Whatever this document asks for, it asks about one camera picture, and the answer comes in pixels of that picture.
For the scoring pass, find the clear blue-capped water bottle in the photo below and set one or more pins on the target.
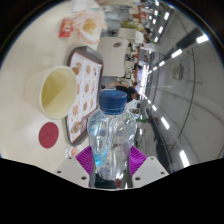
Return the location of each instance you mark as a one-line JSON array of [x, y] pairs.
[[113, 140]]

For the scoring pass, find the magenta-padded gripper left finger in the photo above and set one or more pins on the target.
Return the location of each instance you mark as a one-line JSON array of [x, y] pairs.
[[84, 160]]

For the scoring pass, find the red sauce packet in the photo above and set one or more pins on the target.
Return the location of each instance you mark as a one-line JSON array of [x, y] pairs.
[[66, 27]]

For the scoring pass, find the flat round red coaster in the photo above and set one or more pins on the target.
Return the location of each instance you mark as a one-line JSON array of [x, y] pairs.
[[48, 135]]

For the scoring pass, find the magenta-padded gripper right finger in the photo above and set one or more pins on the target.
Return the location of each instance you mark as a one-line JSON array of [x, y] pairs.
[[138, 160]]

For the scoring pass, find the ceiling air conditioner unit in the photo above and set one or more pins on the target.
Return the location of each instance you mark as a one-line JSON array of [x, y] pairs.
[[177, 71]]

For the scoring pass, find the person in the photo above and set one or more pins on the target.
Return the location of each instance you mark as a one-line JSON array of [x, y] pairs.
[[125, 90]]

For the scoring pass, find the cream paper cup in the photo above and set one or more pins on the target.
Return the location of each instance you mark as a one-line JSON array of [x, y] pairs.
[[58, 91]]

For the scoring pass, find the dark brown food tray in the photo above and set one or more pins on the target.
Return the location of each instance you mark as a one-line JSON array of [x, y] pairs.
[[83, 49]]

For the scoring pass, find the printed paper tray liner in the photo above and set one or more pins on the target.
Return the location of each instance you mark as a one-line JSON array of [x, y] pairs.
[[86, 83]]

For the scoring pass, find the ceiling strip lights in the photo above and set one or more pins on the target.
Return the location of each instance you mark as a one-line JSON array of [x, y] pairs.
[[165, 122]]

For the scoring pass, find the beige wooden chair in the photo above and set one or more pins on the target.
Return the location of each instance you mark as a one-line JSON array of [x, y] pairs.
[[111, 58]]

